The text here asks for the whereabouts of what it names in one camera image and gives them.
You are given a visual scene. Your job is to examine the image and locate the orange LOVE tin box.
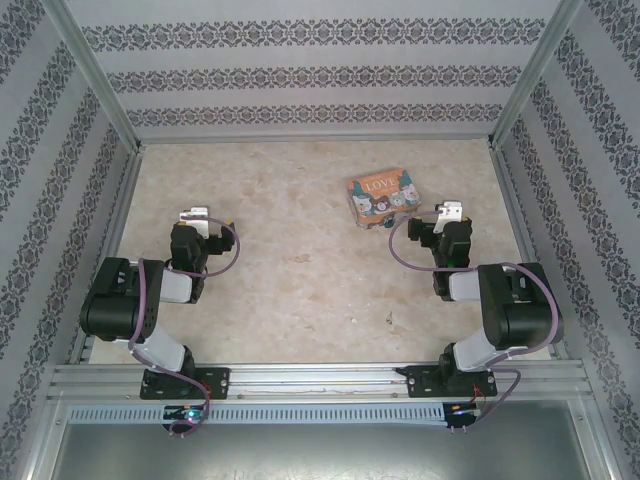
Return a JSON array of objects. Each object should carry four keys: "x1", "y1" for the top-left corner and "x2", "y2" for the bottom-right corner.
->
[{"x1": 346, "y1": 168, "x2": 425, "y2": 232}]

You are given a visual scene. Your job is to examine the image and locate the right controller board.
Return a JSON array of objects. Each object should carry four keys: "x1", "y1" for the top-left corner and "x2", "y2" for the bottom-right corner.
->
[{"x1": 447, "y1": 402, "x2": 481, "y2": 431}]

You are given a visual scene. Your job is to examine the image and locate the left controller board green light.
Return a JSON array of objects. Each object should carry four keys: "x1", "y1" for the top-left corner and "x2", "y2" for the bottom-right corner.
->
[{"x1": 162, "y1": 404, "x2": 209, "y2": 424}]

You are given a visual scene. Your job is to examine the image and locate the grey metal sheet panel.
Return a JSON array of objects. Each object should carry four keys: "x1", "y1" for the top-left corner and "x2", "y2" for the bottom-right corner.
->
[{"x1": 29, "y1": 422, "x2": 616, "y2": 480}]

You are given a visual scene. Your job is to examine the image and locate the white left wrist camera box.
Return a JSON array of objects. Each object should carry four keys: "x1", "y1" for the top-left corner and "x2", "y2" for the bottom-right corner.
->
[{"x1": 178, "y1": 204, "x2": 214, "y2": 239}]

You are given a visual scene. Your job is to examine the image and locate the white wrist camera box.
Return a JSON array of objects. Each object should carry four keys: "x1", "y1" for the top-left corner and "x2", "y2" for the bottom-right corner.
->
[
  {"x1": 178, "y1": 204, "x2": 214, "y2": 239},
  {"x1": 433, "y1": 199, "x2": 467, "y2": 234}
]

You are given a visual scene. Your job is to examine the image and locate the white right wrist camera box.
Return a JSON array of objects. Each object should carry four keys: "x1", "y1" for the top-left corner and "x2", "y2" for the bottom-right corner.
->
[{"x1": 433, "y1": 199, "x2": 467, "y2": 234}]

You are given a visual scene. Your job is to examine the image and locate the aluminium table side rail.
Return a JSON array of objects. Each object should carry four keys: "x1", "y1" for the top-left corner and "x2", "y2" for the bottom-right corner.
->
[
  {"x1": 488, "y1": 142, "x2": 571, "y2": 361},
  {"x1": 67, "y1": 149, "x2": 144, "y2": 366}
]

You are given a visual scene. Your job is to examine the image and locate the aluminium table end rail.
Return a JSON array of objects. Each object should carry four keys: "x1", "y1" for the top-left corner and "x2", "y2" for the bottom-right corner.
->
[{"x1": 137, "y1": 135, "x2": 496, "y2": 147}]

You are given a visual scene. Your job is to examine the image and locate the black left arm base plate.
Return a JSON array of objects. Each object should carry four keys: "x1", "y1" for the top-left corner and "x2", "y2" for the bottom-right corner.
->
[{"x1": 139, "y1": 367, "x2": 232, "y2": 401}]

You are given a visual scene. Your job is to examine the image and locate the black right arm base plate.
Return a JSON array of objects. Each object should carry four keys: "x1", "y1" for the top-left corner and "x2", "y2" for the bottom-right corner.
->
[{"x1": 402, "y1": 364, "x2": 499, "y2": 400}]

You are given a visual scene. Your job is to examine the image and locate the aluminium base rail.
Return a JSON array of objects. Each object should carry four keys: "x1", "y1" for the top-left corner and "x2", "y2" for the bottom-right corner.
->
[{"x1": 49, "y1": 362, "x2": 591, "y2": 401}]

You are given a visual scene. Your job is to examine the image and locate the grey slotted cable duct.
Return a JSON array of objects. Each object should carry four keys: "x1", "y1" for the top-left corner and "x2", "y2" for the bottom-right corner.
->
[{"x1": 67, "y1": 403, "x2": 448, "y2": 427}]

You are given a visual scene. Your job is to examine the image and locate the aluminium frame post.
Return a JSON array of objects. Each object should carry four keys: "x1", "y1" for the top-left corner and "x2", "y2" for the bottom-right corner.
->
[
  {"x1": 42, "y1": 0, "x2": 144, "y2": 154},
  {"x1": 487, "y1": 0, "x2": 596, "y2": 149}
]

